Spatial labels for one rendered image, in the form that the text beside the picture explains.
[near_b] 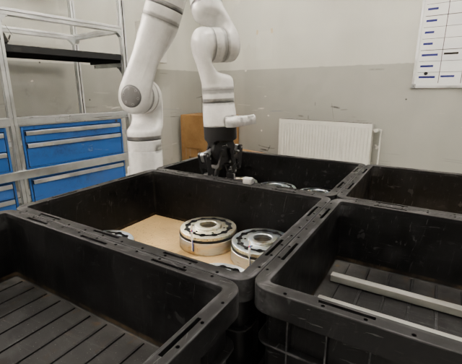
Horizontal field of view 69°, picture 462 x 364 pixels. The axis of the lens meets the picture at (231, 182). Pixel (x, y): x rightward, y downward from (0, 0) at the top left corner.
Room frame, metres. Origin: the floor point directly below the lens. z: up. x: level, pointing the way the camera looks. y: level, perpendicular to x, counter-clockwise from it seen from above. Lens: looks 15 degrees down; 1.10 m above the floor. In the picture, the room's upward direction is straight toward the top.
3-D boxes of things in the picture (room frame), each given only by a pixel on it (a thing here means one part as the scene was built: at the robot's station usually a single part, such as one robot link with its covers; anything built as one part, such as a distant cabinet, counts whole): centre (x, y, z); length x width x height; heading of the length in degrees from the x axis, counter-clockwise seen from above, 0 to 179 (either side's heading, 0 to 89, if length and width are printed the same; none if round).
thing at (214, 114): (0.76, 0.01, 1.05); 0.11 x 0.09 x 0.06; 52
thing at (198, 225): (0.57, 0.04, 0.86); 0.05 x 0.05 x 0.01
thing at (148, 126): (0.93, 0.24, 1.04); 0.09 x 0.09 x 0.17; 78
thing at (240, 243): (0.51, -0.05, 0.86); 0.10 x 0.10 x 0.01
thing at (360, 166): (0.76, -0.07, 0.92); 0.40 x 0.30 x 0.02; 59
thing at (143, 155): (0.93, 0.24, 0.88); 0.09 x 0.09 x 0.17; 56
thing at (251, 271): (0.50, 0.08, 0.92); 0.40 x 0.30 x 0.02; 59
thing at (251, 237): (0.51, -0.05, 0.86); 0.05 x 0.05 x 0.01
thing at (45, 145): (2.36, 1.06, 0.60); 0.72 x 0.03 x 0.56; 143
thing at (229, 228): (0.57, 0.04, 0.86); 0.10 x 0.10 x 0.01
